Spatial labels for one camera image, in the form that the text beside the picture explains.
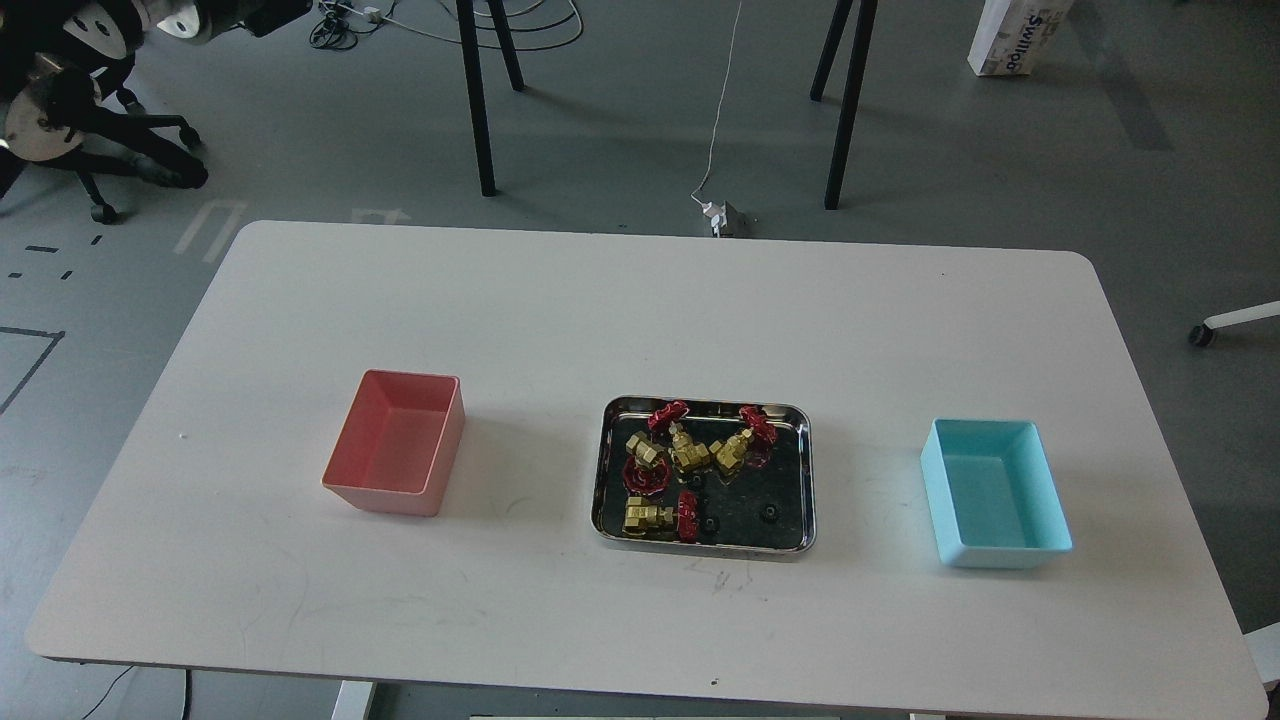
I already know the black office chair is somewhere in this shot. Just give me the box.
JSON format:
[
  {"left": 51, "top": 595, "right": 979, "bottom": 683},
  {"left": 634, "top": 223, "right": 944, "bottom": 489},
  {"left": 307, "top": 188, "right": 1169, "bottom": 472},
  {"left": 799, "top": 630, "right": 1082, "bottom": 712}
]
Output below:
[{"left": 3, "top": 1, "right": 209, "bottom": 224}]

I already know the white object at edge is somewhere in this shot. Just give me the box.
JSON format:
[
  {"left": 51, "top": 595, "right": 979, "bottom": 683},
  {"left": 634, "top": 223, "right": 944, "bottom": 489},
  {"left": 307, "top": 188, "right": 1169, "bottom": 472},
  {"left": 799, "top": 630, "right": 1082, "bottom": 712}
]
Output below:
[{"left": 1244, "top": 623, "right": 1280, "bottom": 693}]

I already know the white power adapter plug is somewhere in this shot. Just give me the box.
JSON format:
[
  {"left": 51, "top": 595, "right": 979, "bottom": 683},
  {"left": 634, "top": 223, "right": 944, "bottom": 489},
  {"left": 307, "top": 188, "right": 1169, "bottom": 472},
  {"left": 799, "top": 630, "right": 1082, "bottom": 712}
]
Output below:
[{"left": 699, "top": 201, "right": 750, "bottom": 238}]

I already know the white cardboard box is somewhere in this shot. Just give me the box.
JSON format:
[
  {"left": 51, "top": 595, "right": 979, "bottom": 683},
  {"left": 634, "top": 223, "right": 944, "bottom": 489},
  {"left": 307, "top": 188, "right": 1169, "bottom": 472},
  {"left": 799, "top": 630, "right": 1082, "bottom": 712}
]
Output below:
[{"left": 966, "top": 1, "right": 1074, "bottom": 77}]

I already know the brass valve red handwheel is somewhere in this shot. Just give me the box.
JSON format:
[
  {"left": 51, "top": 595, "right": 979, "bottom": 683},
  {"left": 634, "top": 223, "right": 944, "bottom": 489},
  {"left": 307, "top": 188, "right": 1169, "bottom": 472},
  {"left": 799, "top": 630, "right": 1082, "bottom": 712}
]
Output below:
[
  {"left": 623, "top": 432, "right": 669, "bottom": 497},
  {"left": 709, "top": 405, "right": 778, "bottom": 478},
  {"left": 622, "top": 491, "right": 701, "bottom": 544},
  {"left": 646, "top": 400, "right": 712, "bottom": 473}
]

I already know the black table leg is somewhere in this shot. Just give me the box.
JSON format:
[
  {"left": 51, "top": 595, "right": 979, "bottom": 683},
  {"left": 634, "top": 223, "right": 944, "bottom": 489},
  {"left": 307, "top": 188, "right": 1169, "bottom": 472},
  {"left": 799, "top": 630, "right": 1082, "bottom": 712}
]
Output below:
[
  {"left": 823, "top": 1, "right": 881, "bottom": 211},
  {"left": 809, "top": 0, "right": 854, "bottom": 102},
  {"left": 486, "top": 0, "right": 526, "bottom": 92},
  {"left": 454, "top": 0, "right": 497, "bottom": 197}
]

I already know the black cable bundle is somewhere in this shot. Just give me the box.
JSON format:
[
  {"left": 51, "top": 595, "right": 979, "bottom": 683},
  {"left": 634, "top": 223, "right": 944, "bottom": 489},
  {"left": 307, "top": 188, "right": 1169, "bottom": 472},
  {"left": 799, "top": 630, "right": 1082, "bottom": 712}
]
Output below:
[{"left": 308, "top": 0, "right": 584, "bottom": 53}]

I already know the stainless steel tray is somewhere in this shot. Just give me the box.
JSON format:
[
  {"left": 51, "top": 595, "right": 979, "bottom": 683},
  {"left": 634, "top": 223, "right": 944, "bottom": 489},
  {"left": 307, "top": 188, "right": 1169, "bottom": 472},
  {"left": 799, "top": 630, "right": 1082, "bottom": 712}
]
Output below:
[{"left": 591, "top": 396, "right": 817, "bottom": 556}]

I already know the pink plastic box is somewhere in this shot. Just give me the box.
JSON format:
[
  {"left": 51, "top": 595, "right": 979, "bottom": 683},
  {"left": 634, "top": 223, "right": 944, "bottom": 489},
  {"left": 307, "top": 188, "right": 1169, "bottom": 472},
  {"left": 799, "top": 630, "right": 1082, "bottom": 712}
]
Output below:
[{"left": 321, "top": 369, "right": 466, "bottom": 518}]

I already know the white table leg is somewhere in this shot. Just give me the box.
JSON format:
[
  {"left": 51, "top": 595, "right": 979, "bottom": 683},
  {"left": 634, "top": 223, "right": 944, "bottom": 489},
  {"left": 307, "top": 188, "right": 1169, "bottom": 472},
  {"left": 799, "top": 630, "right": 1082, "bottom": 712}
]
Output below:
[{"left": 330, "top": 680, "right": 378, "bottom": 720}]

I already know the white cable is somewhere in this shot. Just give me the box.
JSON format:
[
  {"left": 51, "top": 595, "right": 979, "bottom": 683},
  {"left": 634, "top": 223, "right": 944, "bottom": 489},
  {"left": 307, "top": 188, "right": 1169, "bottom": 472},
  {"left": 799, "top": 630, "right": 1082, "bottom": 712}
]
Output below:
[{"left": 690, "top": 0, "right": 745, "bottom": 206}]

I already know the light blue plastic box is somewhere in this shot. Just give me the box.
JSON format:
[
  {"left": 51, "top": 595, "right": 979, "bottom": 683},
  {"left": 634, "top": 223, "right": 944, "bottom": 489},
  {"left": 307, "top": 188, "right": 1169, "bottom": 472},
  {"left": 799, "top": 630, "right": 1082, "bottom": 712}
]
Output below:
[{"left": 920, "top": 418, "right": 1074, "bottom": 570}]

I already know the white chair base leg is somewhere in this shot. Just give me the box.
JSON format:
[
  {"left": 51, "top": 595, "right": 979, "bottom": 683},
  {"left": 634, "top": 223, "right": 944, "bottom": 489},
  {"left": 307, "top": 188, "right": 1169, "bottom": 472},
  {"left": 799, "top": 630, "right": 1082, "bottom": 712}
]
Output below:
[{"left": 1187, "top": 300, "right": 1280, "bottom": 348}]

